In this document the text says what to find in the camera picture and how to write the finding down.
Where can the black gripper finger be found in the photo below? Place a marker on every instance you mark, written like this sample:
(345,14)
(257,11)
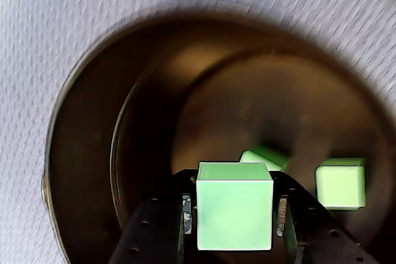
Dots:
(154,230)
(309,233)

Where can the green cube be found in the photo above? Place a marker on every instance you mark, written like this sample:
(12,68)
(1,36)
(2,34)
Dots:
(340,186)
(235,211)
(269,157)

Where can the black metal bucket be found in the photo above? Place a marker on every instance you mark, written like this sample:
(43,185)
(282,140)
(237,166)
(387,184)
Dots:
(123,106)

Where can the blue woven cloth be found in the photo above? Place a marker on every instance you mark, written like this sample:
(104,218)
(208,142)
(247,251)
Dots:
(62,13)

